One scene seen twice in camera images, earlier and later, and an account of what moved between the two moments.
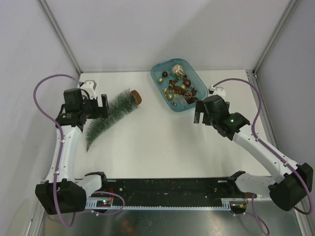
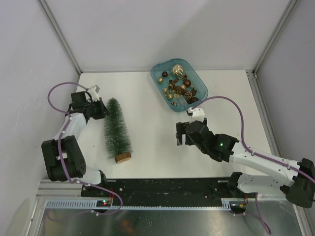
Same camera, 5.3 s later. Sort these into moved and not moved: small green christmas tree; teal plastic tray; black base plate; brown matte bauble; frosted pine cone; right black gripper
Moved: small green christmas tree; right black gripper
Not moved: brown matte bauble; frosted pine cone; teal plastic tray; black base plate
